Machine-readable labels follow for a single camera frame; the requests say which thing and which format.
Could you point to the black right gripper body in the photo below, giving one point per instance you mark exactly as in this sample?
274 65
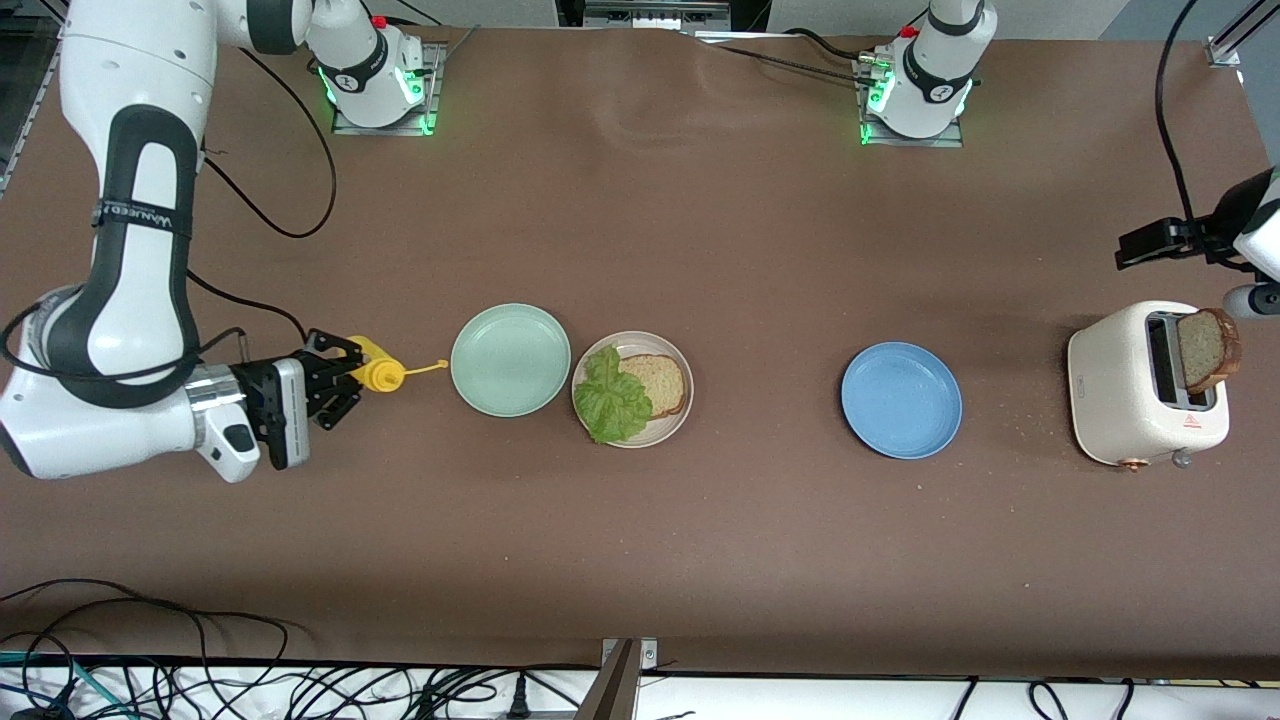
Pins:
251 386

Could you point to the yellow squeeze bottle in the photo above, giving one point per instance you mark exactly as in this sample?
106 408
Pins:
385 375

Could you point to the brown bread slice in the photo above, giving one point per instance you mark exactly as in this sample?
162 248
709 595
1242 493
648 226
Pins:
1210 350
668 385

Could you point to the green lettuce leaf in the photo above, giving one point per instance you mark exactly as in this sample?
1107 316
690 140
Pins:
610 400

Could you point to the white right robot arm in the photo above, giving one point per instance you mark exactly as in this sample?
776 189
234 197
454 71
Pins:
140 60

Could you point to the mint green plate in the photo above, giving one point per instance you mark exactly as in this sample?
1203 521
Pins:
510 360

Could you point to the blue plate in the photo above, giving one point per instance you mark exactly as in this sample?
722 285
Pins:
900 400

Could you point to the beige plate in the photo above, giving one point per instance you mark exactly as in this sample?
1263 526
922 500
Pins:
660 342

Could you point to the white toaster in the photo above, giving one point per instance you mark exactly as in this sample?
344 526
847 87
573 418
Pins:
1110 400

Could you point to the black power plug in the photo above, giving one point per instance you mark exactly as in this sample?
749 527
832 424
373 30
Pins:
518 700

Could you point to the silver metal device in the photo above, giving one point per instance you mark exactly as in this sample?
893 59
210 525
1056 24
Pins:
655 12

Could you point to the aluminium frame profile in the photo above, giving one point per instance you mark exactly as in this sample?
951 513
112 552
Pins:
1225 48

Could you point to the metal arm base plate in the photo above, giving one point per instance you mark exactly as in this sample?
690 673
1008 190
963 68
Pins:
950 143
434 100

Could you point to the grey metal post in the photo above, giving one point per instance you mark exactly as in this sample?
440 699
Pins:
612 690

